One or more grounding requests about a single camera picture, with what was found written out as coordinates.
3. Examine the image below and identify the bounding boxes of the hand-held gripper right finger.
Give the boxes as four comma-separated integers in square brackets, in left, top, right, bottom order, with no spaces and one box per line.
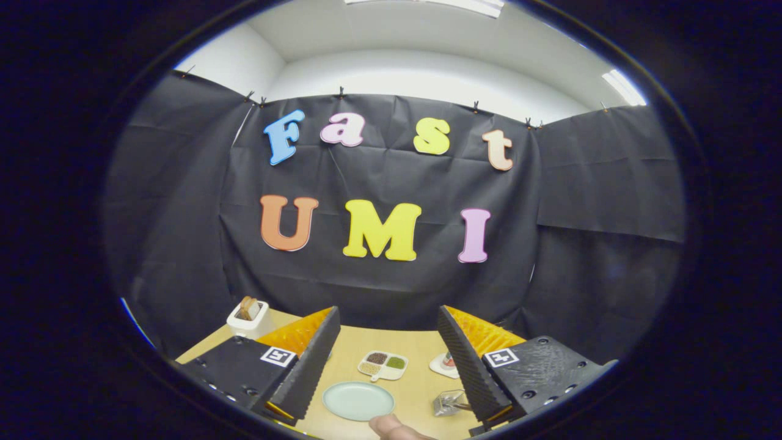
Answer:
[437,304,618,436]

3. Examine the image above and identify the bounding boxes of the white divided bean tray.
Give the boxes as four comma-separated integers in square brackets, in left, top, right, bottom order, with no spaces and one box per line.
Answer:
[357,350,409,383]

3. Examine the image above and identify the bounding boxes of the small ceiling light panel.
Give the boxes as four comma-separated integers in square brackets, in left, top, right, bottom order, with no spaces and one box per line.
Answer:
[602,69,647,107]

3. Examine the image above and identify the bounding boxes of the long ceiling light panel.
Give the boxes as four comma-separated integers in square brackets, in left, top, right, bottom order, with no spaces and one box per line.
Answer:
[345,0,505,18]

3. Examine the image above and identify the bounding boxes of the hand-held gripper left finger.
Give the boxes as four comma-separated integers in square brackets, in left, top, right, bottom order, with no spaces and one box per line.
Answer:
[177,306,342,427]

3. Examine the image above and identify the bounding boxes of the metal wire basket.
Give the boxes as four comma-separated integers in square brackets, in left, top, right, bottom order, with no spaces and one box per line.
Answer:
[433,390,472,417]

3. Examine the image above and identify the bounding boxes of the white toaster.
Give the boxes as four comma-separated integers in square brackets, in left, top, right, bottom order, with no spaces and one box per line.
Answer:
[226,299,277,340]

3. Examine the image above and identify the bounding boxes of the white square coaster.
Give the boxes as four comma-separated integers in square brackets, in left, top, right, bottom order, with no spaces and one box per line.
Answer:
[429,353,460,380]

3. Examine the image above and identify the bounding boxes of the pale green plate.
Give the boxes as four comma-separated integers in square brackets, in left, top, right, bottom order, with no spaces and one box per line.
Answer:
[322,381,395,422]

